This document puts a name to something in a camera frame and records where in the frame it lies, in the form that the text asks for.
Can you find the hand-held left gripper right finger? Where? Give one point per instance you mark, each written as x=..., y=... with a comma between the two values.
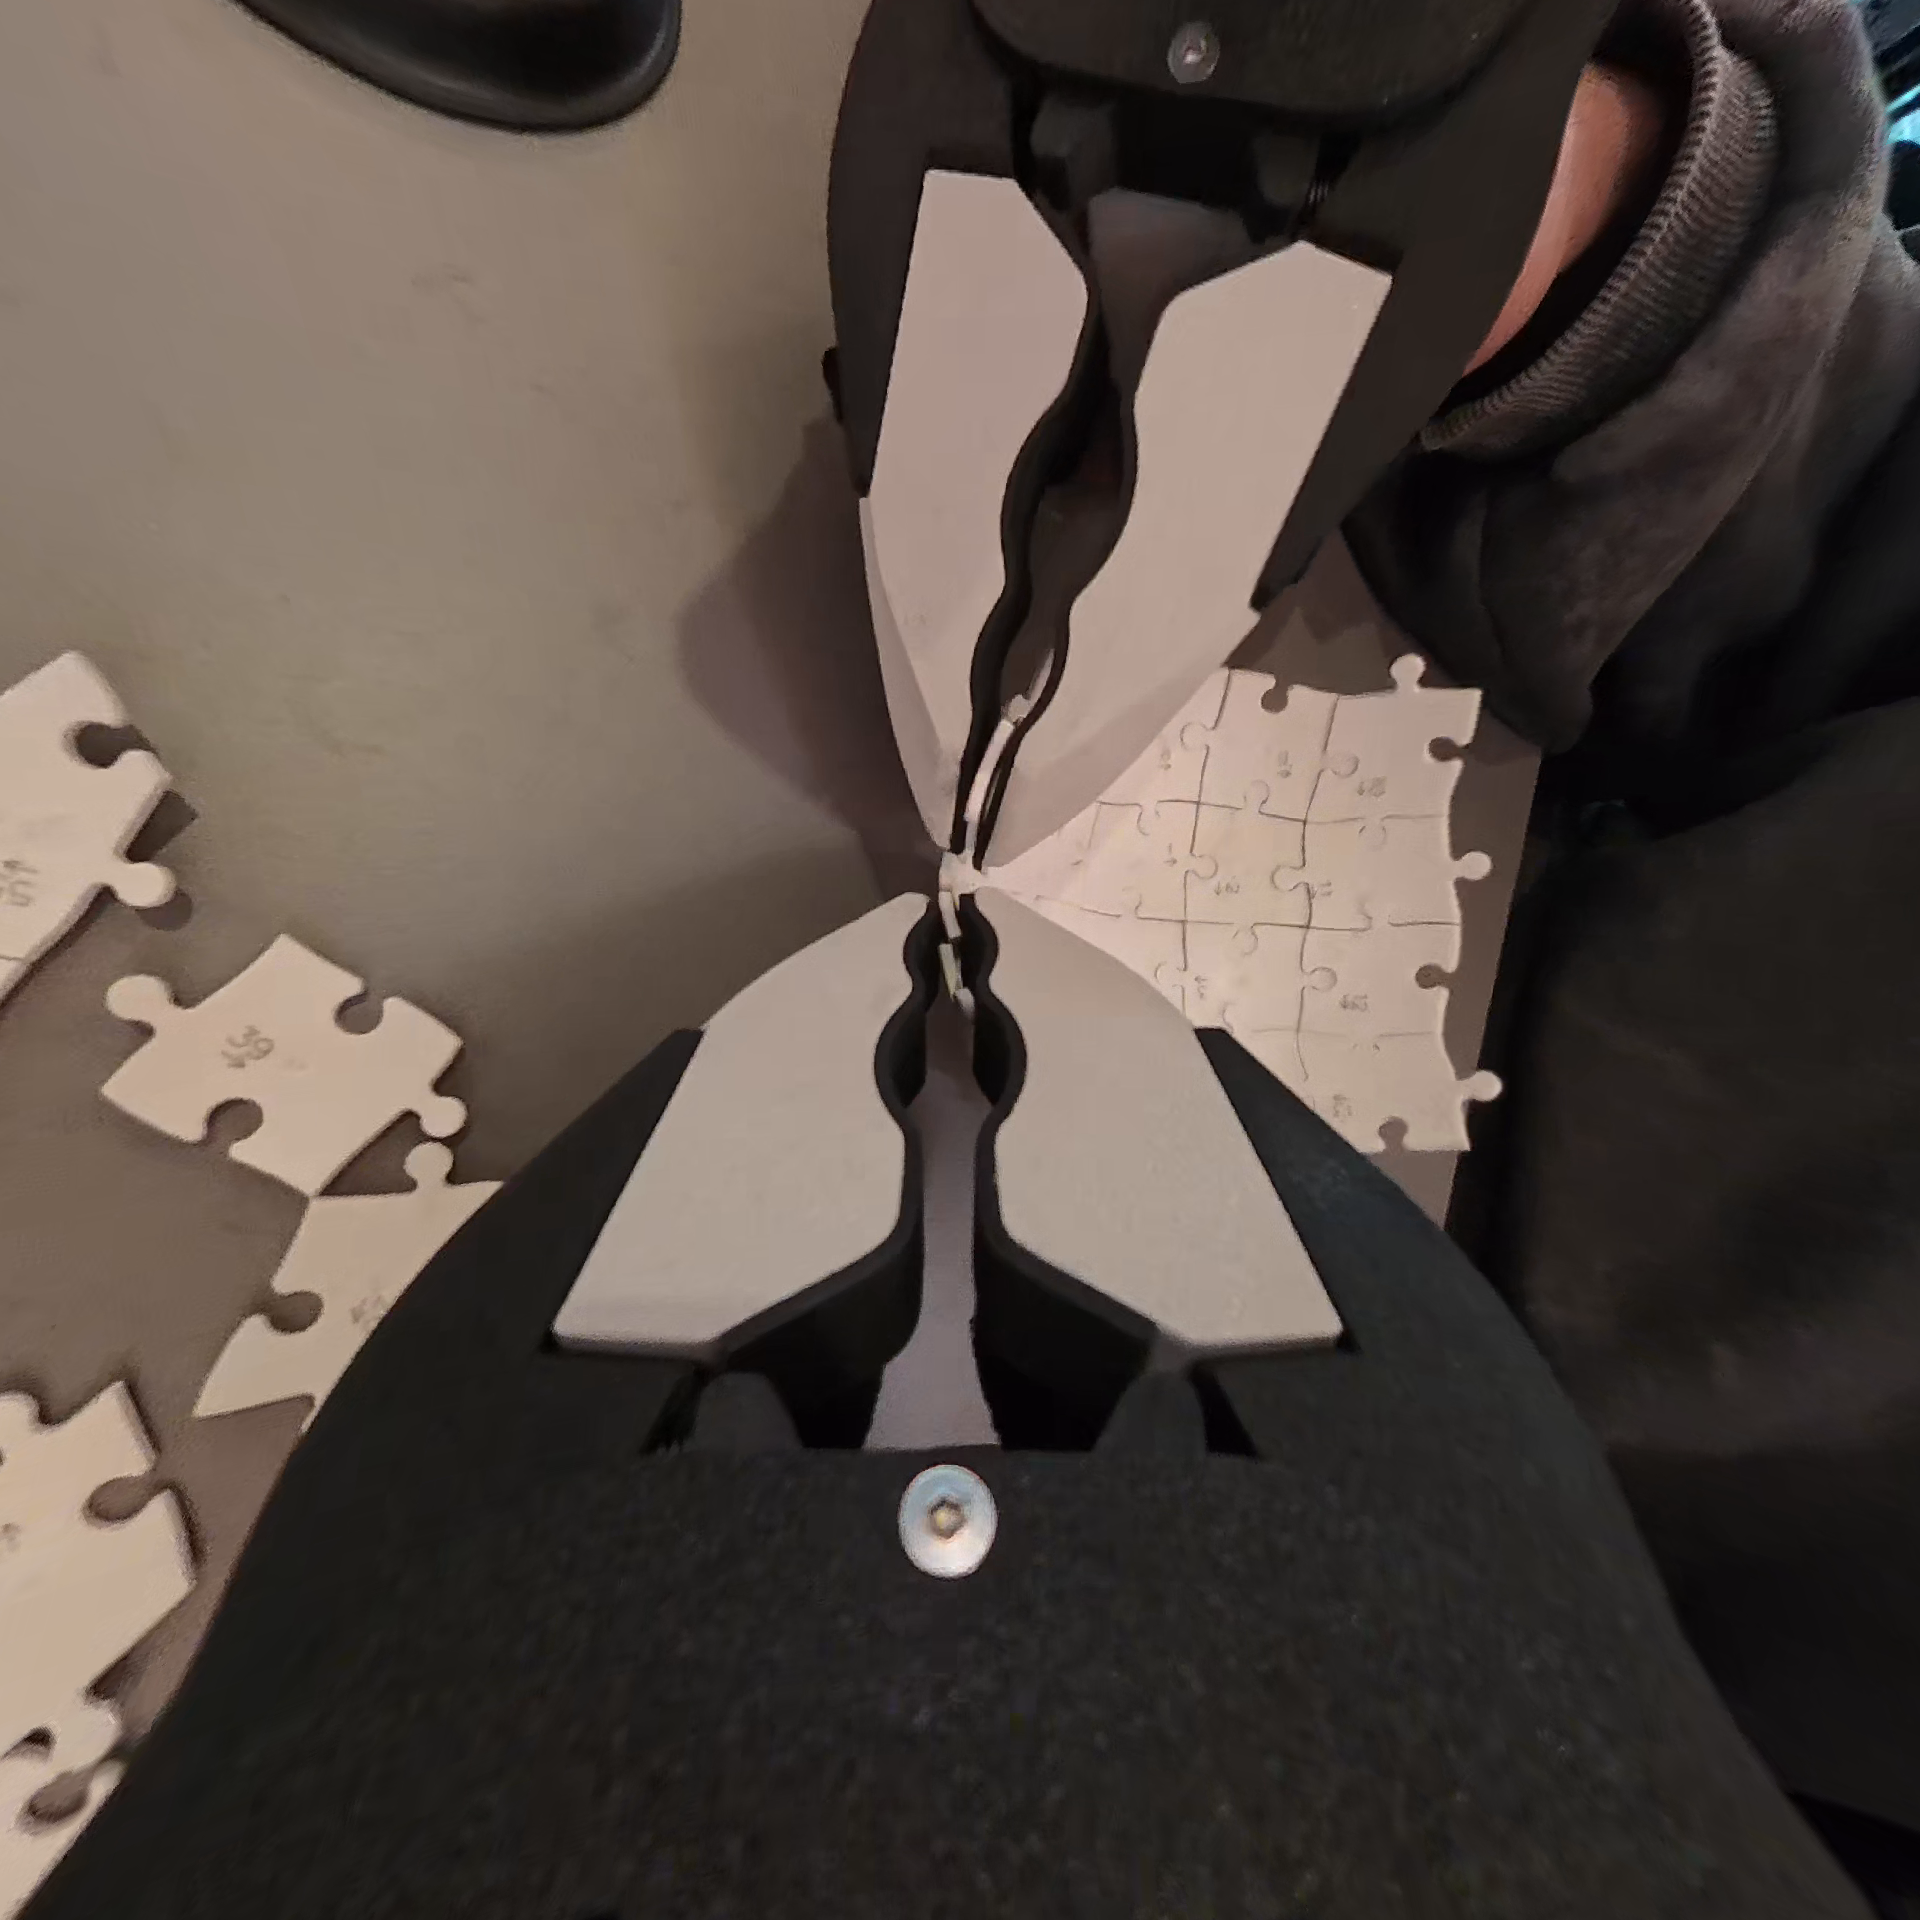
x=1154, y=1185

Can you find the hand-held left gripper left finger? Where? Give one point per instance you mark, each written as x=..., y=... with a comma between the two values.
x=763, y=1171

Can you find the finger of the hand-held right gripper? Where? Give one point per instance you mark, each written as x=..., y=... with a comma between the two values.
x=1201, y=480
x=961, y=480

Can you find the assembled curved puzzle ball section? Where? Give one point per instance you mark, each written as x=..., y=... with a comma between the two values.
x=1289, y=900

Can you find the pile of white puzzle pieces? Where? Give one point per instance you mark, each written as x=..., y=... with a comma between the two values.
x=180, y=1201

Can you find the black round puzzle stand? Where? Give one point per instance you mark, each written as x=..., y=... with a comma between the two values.
x=481, y=60

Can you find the person's right hand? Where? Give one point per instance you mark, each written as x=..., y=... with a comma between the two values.
x=1589, y=211

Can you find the person's dark trousers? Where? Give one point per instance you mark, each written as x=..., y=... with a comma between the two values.
x=1710, y=1276

